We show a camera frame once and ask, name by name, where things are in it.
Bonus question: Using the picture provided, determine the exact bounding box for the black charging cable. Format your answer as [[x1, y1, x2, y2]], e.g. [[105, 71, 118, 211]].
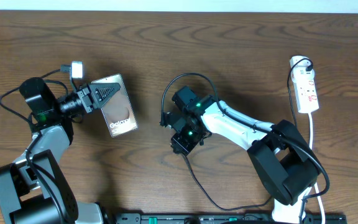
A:
[[180, 57, 314, 212]]

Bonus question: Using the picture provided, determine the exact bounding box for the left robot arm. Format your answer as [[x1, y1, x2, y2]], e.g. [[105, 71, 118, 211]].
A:
[[0, 77, 121, 223]]

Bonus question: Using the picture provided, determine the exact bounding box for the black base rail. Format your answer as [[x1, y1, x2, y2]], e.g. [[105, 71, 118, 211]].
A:
[[104, 212, 347, 224]]

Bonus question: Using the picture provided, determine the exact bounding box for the Samsung Galaxy smartphone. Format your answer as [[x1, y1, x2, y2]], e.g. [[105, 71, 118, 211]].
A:
[[92, 73, 138, 138]]

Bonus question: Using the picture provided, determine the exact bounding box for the white power strip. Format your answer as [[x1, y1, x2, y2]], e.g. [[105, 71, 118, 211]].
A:
[[290, 55, 319, 114]]

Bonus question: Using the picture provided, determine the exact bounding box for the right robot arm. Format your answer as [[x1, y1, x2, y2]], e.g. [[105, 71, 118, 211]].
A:
[[160, 86, 325, 223]]

